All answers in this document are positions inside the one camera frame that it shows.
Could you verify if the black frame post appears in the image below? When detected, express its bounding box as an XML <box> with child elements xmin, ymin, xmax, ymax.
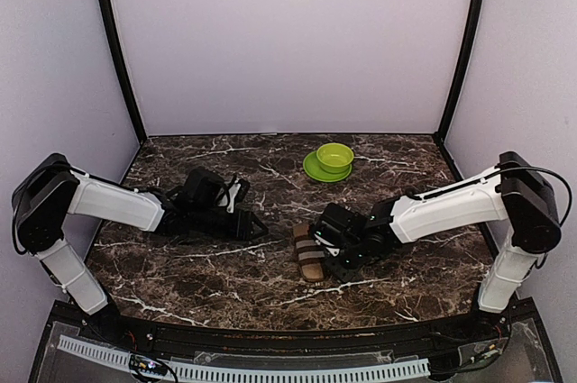
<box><xmin>434</xmin><ymin>0</ymin><xmax>483</xmax><ymax>146</ymax></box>
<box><xmin>98</xmin><ymin>0</ymin><xmax>148</xmax><ymax>144</ymax></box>

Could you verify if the right black frame post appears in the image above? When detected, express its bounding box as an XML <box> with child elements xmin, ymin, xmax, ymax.
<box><xmin>434</xmin><ymin>0</ymin><xmax>483</xmax><ymax>146</ymax></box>

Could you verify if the black table front rail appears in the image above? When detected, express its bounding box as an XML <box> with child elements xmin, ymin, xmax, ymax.
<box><xmin>79</xmin><ymin>312</ymin><xmax>511</xmax><ymax>358</ymax></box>

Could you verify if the small circuit board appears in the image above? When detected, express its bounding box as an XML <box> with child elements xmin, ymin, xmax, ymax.
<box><xmin>129</xmin><ymin>354</ymin><xmax>168</xmax><ymax>378</ymax></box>

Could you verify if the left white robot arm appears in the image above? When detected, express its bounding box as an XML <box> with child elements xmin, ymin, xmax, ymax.
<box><xmin>11</xmin><ymin>153</ymin><xmax>269</xmax><ymax>343</ymax></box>

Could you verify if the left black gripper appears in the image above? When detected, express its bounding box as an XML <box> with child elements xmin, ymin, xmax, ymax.
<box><xmin>191</xmin><ymin>205</ymin><xmax>269</xmax><ymax>242</ymax></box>

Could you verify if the white slotted cable duct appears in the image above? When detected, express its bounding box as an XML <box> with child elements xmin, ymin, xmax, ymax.
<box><xmin>57</xmin><ymin>335</ymin><xmax>430</xmax><ymax>382</ymax></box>

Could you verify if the left black frame post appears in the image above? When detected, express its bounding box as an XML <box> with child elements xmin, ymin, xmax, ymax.
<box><xmin>98</xmin><ymin>0</ymin><xmax>148</xmax><ymax>144</ymax></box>

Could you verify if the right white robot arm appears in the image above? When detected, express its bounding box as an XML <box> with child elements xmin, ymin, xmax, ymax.
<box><xmin>309</xmin><ymin>151</ymin><xmax>567</xmax><ymax>342</ymax></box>

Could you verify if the green plate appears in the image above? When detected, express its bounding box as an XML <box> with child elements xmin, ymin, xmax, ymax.
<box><xmin>303</xmin><ymin>151</ymin><xmax>353</xmax><ymax>183</ymax></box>

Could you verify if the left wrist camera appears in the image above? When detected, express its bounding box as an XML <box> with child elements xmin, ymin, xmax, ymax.
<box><xmin>219</xmin><ymin>176</ymin><xmax>251</xmax><ymax>214</ymax></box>

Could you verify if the green bowl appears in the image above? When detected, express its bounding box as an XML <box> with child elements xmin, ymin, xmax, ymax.
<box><xmin>316</xmin><ymin>142</ymin><xmax>354</xmax><ymax>174</ymax></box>

